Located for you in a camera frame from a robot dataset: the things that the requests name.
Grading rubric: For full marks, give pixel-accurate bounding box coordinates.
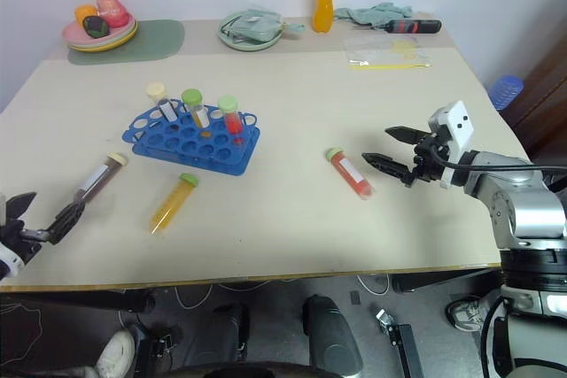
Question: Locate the orange toy food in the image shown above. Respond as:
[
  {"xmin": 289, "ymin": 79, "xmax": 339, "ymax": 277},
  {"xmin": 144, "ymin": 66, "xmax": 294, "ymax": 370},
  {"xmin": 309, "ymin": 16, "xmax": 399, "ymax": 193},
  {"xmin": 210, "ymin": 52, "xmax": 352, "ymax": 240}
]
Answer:
[{"xmin": 74, "ymin": 4, "xmax": 99, "ymax": 26}]

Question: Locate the green placemat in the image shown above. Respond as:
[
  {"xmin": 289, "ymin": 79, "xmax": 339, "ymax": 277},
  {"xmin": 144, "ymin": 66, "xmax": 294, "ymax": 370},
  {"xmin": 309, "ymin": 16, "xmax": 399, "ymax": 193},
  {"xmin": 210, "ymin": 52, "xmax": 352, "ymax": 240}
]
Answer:
[{"xmin": 66, "ymin": 19, "xmax": 186, "ymax": 66}]

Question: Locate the clear yellow zip bag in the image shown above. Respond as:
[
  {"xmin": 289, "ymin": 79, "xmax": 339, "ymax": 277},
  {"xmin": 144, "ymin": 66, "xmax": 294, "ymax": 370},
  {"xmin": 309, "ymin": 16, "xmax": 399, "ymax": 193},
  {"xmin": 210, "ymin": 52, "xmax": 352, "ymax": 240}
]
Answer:
[{"xmin": 344, "ymin": 36, "xmax": 433, "ymax": 71}]

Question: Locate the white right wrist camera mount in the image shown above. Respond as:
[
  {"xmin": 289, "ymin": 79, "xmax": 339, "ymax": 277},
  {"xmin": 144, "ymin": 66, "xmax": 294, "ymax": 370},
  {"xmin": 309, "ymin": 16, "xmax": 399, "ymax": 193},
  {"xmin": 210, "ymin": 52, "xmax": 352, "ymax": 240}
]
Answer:
[{"xmin": 427, "ymin": 100, "xmax": 476, "ymax": 189}]

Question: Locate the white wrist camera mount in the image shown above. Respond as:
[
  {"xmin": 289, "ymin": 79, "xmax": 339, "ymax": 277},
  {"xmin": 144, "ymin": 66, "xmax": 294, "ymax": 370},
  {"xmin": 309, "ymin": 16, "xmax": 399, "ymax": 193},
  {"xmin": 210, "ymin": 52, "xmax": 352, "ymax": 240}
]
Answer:
[
  {"xmin": 427, "ymin": 100, "xmax": 476, "ymax": 189},
  {"xmin": 0, "ymin": 194, "xmax": 24, "ymax": 282}
]

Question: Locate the dark toy avocado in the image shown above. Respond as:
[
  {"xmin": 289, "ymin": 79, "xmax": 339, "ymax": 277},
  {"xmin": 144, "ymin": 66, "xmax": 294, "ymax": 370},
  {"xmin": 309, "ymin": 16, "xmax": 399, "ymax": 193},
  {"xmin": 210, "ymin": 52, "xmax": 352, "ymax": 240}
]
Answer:
[{"xmin": 82, "ymin": 14, "xmax": 110, "ymax": 38}]

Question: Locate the dark rounded shape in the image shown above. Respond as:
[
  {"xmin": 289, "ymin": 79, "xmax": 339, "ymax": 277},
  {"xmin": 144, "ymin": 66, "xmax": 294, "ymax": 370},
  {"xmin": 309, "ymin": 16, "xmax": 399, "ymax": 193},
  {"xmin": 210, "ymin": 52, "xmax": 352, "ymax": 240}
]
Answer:
[
  {"xmin": 302, "ymin": 294, "xmax": 365, "ymax": 371},
  {"xmin": 206, "ymin": 302, "xmax": 250, "ymax": 366}
]

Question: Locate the white floor cable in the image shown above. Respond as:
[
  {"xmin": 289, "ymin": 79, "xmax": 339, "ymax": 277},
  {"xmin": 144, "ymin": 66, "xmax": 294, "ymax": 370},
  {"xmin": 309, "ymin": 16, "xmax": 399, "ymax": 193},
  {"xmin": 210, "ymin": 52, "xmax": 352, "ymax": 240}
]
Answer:
[
  {"xmin": 174, "ymin": 282, "xmax": 214, "ymax": 311},
  {"xmin": 355, "ymin": 274, "xmax": 392, "ymax": 296}
]

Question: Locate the cream cap brown liquid tube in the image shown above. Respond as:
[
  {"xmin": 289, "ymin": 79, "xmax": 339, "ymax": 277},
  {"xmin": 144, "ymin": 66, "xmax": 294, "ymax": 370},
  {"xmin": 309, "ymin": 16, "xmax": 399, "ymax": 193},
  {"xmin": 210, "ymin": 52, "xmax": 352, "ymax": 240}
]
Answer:
[{"xmin": 73, "ymin": 151, "xmax": 128, "ymax": 207}]

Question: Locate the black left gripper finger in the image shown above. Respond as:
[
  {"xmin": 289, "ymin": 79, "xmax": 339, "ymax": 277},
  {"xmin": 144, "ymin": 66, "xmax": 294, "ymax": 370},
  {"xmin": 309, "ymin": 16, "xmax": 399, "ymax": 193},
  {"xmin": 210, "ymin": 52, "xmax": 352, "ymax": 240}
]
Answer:
[
  {"xmin": 5, "ymin": 191, "xmax": 38, "ymax": 222},
  {"xmin": 45, "ymin": 199, "xmax": 88, "ymax": 245}
]

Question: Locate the green cap red liquid tube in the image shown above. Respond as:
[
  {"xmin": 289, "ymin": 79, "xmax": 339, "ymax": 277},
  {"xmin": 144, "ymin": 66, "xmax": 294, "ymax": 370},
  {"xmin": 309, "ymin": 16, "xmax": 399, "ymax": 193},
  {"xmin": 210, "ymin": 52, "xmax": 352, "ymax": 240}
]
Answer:
[
  {"xmin": 325, "ymin": 147, "xmax": 377, "ymax": 201},
  {"xmin": 216, "ymin": 95, "xmax": 246, "ymax": 145}
]

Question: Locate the blue test tube rack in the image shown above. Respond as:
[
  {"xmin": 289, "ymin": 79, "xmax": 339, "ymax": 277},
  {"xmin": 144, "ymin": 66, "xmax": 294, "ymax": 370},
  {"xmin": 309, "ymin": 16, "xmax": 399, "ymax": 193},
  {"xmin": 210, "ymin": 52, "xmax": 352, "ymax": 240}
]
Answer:
[{"xmin": 121, "ymin": 101, "xmax": 262, "ymax": 177}]

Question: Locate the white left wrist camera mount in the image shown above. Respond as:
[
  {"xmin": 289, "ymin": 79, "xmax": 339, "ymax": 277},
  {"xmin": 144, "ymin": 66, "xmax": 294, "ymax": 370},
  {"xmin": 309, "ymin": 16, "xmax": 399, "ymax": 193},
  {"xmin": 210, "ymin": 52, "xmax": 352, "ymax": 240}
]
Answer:
[{"xmin": 0, "ymin": 194, "xmax": 24, "ymax": 282}]

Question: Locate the pale green cloth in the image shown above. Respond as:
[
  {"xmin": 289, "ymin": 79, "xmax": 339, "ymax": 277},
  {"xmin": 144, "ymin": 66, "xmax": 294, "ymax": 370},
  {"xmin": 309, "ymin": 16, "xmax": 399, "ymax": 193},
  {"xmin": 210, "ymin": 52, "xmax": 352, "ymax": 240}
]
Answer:
[{"xmin": 333, "ymin": 2, "xmax": 415, "ymax": 30}]

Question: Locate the black table frame bar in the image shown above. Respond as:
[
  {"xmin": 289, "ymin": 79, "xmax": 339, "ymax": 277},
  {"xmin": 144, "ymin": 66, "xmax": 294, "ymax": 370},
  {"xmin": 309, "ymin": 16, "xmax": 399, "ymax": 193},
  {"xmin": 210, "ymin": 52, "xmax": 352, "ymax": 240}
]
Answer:
[
  {"xmin": 391, "ymin": 268, "xmax": 505, "ymax": 295},
  {"xmin": 0, "ymin": 289, "xmax": 157, "ymax": 315}
]

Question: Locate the pale green plate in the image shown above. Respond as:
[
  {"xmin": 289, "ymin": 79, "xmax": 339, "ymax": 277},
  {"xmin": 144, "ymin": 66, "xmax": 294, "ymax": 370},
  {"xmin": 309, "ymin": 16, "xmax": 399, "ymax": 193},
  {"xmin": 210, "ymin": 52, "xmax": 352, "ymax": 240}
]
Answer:
[{"xmin": 217, "ymin": 10, "xmax": 285, "ymax": 52}]

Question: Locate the stack of pastel plates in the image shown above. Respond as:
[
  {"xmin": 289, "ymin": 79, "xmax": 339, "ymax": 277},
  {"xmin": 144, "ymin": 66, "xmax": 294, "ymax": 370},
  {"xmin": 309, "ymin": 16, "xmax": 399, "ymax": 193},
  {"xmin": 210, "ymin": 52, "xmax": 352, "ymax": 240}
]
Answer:
[{"xmin": 61, "ymin": 13, "xmax": 140, "ymax": 54}]

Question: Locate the grey white sneaker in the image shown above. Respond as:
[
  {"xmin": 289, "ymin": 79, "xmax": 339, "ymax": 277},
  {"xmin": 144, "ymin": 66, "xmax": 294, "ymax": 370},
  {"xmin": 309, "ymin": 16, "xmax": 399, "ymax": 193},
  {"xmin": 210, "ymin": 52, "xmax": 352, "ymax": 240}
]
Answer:
[{"xmin": 445, "ymin": 297, "xmax": 485, "ymax": 333}]

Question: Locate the cream cap dark liquid tube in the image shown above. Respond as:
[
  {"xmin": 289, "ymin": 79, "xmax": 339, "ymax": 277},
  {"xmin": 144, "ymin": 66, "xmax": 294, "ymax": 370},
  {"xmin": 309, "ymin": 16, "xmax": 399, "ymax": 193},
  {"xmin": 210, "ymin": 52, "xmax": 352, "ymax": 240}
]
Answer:
[{"xmin": 144, "ymin": 81, "xmax": 179, "ymax": 123}]

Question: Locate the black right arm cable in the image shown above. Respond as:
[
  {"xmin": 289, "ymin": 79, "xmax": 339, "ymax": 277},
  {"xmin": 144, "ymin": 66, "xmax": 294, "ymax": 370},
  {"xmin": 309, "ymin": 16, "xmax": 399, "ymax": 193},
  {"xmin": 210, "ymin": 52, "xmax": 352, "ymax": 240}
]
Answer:
[{"xmin": 425, "ymin": 144, "xmax": 567, "ymax": 174}]

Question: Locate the blue ribbed plastic object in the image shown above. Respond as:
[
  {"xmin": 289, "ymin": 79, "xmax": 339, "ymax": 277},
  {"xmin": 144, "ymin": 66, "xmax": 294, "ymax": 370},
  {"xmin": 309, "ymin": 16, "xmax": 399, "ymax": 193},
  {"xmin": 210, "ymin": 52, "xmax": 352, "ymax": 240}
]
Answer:
[{"xmin": 488, "ymin": 74, "xmax": 524, "ymax": 112}]

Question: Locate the silver black robot torso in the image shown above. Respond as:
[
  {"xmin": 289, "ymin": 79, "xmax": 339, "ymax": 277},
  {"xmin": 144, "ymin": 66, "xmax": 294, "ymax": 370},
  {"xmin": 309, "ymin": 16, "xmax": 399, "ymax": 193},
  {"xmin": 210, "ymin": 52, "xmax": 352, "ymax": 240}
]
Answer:
[{"xmin": 480, "ymin": 244, "xmax": 567, "ymax": 378}]

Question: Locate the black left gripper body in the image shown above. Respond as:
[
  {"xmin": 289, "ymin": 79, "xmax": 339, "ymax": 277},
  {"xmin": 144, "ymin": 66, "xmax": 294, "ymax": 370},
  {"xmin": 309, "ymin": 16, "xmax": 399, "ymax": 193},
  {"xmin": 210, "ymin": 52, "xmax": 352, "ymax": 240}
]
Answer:
[{"xmin": 0, "ymin": 218, "xmax": 48, "ymax": 266}]

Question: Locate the white shoe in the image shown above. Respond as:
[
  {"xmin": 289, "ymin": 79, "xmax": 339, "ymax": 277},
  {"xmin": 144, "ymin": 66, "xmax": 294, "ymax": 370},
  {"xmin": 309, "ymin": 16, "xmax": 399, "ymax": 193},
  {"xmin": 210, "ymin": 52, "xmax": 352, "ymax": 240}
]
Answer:
[{"xmin": 96, "ymin": 328, "xmax": 136, "ymax": 378}]

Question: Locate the brown wooden cabinet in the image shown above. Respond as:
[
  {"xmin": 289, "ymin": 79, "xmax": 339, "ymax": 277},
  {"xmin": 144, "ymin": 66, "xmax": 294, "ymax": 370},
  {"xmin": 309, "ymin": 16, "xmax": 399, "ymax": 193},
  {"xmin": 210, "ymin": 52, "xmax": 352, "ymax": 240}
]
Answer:
[{"xmin": 499, "ymin": 35, "xmax": 567, "ymax": 163}]

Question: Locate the black metal bracket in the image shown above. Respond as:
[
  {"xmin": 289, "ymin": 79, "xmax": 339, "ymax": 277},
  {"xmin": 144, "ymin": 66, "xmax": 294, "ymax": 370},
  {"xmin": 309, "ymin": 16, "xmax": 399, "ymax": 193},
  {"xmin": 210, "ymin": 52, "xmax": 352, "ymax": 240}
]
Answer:
[{"xmin": 375, "ymin": 306, "xmax": 425, "ymax": 378}]

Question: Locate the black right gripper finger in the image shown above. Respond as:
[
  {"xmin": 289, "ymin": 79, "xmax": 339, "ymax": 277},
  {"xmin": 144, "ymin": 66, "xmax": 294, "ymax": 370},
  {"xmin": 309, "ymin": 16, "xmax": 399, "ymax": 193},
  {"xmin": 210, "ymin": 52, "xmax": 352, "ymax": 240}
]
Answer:
[
  {"xmin": 361, "ymin": 151, "xmax": 417, "ymax": 185},
  {"xmin": 384, "ymin": 126, "xmax": 430, "ymax": 145}
]

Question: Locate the pink toy food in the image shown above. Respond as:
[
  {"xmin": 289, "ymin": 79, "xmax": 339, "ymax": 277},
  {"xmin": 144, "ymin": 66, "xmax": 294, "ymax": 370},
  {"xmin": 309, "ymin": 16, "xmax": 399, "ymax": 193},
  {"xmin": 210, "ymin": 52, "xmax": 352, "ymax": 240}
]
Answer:
[{"xmin": 95, "ymin": 0, "xmax": 130, "ymax": 28}]

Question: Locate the green cap yellow liquid tube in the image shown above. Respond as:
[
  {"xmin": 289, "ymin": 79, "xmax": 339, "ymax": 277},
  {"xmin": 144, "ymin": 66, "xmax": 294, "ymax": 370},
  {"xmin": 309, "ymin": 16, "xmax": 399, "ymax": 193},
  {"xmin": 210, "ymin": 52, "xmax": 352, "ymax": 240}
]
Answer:
[
  {"xmin": 148, "ymin": 173, "xmax": 200, "ymax": 235},
  {"xmin": 180, "ymin": 89, "xmax": 212, "ymax": 129}
]

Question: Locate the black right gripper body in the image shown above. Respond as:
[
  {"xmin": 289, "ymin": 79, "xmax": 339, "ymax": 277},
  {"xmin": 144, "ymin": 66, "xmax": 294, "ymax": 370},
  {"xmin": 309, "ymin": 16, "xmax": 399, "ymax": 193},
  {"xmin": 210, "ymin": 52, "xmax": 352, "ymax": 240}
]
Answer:
[{"xmin": 412, "ymin": 126, "xmax": 453, "ymax": 184}]

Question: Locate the black red screwdriver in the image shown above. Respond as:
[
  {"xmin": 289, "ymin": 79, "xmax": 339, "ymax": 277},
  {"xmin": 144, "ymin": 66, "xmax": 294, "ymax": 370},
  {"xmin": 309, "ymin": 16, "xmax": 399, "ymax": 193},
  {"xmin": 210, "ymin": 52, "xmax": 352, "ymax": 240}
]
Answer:
[{"xmin": 384, "ymin": 19, "xmax": 443, "ymax": 36}]

